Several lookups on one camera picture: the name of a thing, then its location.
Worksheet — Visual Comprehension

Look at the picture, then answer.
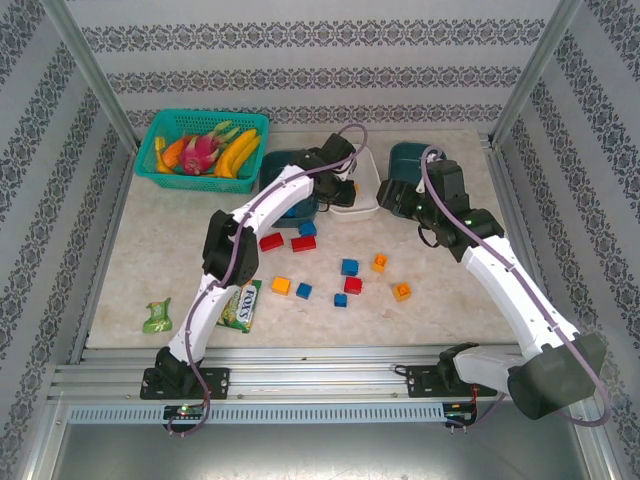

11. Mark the white plastic container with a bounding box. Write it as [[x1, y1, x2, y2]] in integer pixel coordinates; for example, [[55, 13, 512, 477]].
[[327, 142, 380, 224]]

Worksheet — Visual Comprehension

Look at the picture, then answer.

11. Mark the dark green plastic container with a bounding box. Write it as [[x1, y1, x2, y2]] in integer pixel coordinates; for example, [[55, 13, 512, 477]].
[[388, 142, 449, 219], [258, 149, 321, 230]]

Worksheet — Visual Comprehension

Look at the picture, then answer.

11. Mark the yellow toy banana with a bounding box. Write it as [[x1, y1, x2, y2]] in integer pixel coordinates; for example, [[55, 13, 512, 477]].
[[214, 128, 259, 179], [227, 134, 262, 179]]

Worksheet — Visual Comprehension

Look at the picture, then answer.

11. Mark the pink toy dragon fruit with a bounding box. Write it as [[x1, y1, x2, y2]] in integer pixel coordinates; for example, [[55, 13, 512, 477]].
[[177, 119, 241, 176]]

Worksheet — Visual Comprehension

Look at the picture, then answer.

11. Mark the teal plastic mesh basket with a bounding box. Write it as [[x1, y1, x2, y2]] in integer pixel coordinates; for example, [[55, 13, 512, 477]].
[[133, 108, 271, 195]]

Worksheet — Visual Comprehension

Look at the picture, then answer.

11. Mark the green Fox's candy packet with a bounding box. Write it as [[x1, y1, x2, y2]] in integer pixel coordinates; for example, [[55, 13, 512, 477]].
[[217, 279, 263, 332]]

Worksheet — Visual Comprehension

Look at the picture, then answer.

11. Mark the orange toy fruit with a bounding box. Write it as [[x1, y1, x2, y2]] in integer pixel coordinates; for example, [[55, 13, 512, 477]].
[[162, 138, 187, 167]]

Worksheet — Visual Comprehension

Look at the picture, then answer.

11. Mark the small yellow toy fruit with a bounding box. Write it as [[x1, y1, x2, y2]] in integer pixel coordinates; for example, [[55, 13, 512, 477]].
[[153, 135, 169, 174]]

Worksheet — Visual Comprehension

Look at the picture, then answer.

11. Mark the small circuit board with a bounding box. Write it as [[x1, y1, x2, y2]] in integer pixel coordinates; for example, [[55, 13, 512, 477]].
[[163, 404, 210, 420], [446, 401, 479, 426]]

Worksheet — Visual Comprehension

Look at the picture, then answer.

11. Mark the green snack packet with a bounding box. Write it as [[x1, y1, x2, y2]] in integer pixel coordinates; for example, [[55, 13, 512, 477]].
[[142, 298, 174, 334]]

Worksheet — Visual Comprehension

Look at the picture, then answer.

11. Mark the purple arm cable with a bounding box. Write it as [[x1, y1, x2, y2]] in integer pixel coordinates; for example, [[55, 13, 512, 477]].
[[167, 123, 370, 439], [419, 144, 612, 429]]

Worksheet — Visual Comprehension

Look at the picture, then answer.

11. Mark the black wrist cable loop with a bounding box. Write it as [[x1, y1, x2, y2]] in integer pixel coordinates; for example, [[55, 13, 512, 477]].
[[417, 224, 446, 250]]

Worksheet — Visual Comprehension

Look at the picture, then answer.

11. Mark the aluminium side rail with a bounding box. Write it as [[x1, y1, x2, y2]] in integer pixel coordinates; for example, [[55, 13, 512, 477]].
[[68, 142, 141, 364], [482, 132, 534, 346]]

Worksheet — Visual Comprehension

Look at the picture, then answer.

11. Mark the aluminium frame post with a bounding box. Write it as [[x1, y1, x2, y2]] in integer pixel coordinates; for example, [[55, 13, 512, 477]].
[[492, 0, 584, 146], [42, 0, 140, 149]]

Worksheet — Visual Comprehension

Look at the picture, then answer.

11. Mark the aluminium front rail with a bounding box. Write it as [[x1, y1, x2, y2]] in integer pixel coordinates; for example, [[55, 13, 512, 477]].
[[47, 344, 524, 404]]

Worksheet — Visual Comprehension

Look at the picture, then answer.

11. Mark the slotted grey cable duct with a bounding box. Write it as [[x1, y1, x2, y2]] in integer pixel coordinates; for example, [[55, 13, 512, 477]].
[[66, 403, 447, 426]]

